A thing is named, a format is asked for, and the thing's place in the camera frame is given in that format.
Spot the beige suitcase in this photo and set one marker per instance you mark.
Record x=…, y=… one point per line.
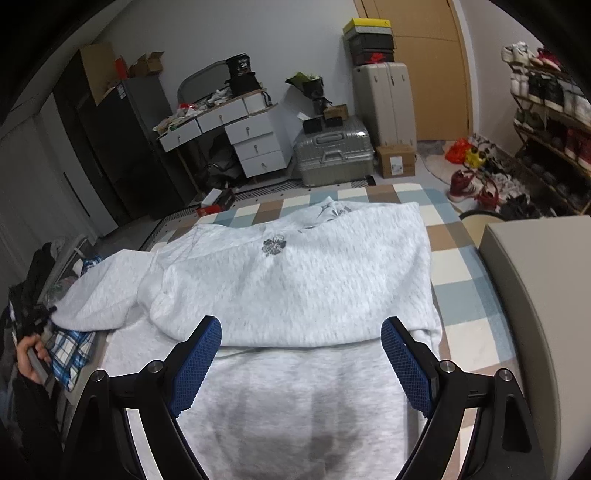
x=385, y=106

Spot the silver suitcase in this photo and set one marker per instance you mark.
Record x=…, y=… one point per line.
x=332, y=154

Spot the white drawer unit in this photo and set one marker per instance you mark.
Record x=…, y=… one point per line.
x=258, y=147

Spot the small brown box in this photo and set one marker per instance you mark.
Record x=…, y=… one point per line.
x=336, y=111

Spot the checkered bed sheet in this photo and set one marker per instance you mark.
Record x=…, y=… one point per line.
x=461, y=286

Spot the red sneaker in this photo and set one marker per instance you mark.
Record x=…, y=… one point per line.
x=461, y=187
x=488, y=196

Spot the white fluffy mat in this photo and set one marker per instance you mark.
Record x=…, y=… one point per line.
x=434, y=161

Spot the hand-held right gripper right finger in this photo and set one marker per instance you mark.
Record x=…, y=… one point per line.
x=408, y=369

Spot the white vanity desk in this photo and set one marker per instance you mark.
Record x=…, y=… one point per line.
x=217, y=115

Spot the light grey clover print sweatshirt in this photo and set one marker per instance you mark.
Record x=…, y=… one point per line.
x=286, y=286

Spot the shoe rack with shoes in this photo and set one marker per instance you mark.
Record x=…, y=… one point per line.
x=549, y=120

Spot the blue plaid cloth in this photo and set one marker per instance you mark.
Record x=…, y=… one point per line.
x=69, y=350

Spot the grey arched mirror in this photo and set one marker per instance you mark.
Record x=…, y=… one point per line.
x=201, y=81

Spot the pile of shoes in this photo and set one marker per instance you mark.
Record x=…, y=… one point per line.
x=512, y=184

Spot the small open cardboard box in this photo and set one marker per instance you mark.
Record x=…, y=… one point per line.
x=147, y=65

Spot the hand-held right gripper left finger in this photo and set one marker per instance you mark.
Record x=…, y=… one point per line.
x=196, y=369

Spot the orange plastic bag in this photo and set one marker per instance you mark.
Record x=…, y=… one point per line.
x=457, y=151

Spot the large open cardboard box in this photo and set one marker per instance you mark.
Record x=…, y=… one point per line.
x=104, y=69

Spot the small black box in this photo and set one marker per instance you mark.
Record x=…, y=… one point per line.
x=314, y=124

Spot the black round hat box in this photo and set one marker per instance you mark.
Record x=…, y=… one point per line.
x=241, y=74

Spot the dark clothes pile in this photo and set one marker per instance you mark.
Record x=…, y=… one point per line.
x=37, y=272

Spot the black shoe box red logo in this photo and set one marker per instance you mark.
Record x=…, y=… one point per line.
x=374, y=57

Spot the black rimmed round stool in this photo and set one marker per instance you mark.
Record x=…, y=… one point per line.
x=480, y=221

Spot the labelled cardboard box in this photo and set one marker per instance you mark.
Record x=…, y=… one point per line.
x=397, y=161

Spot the beige bedside cabinet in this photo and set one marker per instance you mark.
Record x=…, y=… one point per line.
x=545, y=295

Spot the wooden door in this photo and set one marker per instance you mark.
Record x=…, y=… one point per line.
x=425, y=64

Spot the black wardrobe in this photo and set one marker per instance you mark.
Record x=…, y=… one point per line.
x=74, y=152

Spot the yellow toy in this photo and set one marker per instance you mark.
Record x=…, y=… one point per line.
x=474, y=159

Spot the light grey cloth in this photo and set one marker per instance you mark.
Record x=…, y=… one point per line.
x=277, y=406

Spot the wrapped flower bouquet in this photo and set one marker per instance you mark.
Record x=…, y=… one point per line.
x=307, y=85

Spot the dark bag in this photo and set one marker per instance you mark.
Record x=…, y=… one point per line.
x=221, y=170

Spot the person's left hand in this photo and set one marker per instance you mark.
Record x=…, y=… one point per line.
x=28, y=367

